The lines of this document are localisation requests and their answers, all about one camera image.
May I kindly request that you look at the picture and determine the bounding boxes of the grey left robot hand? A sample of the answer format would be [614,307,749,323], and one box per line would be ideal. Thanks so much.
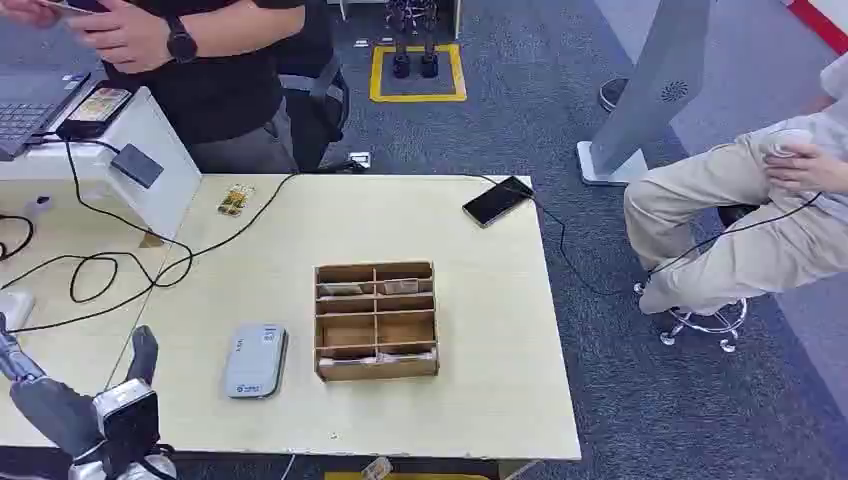
[0,313,161,460]

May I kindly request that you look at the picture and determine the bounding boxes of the white desk device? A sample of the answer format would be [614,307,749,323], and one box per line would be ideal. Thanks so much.
[0,290,36,333]

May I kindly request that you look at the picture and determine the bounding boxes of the grey card reader device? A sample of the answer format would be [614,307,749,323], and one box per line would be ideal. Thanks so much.
[222,323,290,401]

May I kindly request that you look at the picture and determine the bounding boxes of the dark grey adapter box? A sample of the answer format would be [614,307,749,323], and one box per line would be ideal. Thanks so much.
[109,142,166,191]

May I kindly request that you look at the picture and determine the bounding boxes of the white desk partition box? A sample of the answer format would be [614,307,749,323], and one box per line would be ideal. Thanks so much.
[0,86,204,248]

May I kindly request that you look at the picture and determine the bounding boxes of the grey laptop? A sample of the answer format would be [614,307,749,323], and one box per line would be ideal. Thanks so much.
[0,71,92,163]

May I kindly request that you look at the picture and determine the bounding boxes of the black device with card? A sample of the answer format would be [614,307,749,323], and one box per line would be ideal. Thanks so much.
[55,85,134,142]

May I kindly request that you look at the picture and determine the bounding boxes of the wooden card box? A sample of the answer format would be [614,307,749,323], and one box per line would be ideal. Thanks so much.
[313,260,441,384]

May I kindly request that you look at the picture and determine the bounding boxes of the pale card lying flat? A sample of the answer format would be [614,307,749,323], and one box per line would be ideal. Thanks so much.
[318,352,439,370]

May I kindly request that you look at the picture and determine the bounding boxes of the standing person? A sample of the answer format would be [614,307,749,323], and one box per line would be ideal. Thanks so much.
[0,0,310,176]

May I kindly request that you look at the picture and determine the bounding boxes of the card with pale print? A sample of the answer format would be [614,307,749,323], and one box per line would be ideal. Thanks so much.
[380,278,423,297]

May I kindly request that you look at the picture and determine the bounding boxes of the standing person's right hand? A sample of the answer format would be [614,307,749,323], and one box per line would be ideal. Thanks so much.
[66,0,178,75]

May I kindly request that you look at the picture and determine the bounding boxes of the standing person's hand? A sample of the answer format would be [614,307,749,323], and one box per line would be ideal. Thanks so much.
[66,0,178,75]
[0,0,65,30]

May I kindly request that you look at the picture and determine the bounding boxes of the black wristwatch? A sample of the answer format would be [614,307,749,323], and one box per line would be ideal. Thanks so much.
[163,14,199,65]

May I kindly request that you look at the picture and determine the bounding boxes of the standing person's left hand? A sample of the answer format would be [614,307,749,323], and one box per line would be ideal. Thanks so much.
[0,0,65,30]

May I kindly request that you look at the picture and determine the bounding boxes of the dark handheld phone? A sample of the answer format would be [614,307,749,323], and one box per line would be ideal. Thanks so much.
[38,0,111,17]

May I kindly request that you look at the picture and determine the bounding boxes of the black office chair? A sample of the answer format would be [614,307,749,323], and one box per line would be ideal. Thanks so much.
[272,0,353,175]

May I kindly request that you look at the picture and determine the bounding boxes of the yellow floor tape square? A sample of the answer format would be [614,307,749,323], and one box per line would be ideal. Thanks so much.
[368,42,468,105]

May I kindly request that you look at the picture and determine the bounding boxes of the black smartphone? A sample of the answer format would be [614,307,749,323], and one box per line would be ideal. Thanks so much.
[460,175,536,229]

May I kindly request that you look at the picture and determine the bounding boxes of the black robot legs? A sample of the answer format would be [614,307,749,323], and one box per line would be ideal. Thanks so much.
[384,0,444,81]

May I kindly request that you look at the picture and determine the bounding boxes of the black round floor base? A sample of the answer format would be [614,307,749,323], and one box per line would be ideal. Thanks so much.
[598,76,631,115]

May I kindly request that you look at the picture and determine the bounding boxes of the chrome wheeled stool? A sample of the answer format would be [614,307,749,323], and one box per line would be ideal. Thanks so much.
[631,203,762,354]

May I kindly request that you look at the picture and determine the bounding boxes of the white standing kiosk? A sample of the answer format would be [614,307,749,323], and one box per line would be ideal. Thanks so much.
[575,0,715,187]

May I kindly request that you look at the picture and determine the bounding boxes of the seated person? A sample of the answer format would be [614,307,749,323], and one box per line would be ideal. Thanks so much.
[622,51,848,317]

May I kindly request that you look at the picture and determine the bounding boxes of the white handheld controller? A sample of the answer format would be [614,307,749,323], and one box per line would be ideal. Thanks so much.
[760,128,817,160]

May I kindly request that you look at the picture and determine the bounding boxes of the seated person's hand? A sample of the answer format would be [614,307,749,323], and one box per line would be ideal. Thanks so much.
[761,140,848,196]

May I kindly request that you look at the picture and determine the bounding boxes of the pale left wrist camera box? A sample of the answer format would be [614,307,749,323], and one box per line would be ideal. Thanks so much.
[91,378,162,476]

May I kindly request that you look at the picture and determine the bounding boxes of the black looped cable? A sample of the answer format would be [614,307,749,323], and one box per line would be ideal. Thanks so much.
[0,213,36,263]

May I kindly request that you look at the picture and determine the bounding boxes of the long black desk cable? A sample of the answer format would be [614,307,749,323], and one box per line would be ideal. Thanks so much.
[0,135,367,335]

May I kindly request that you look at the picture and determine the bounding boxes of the black phone cable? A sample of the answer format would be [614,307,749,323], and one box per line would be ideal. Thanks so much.
[528,190,824,297]

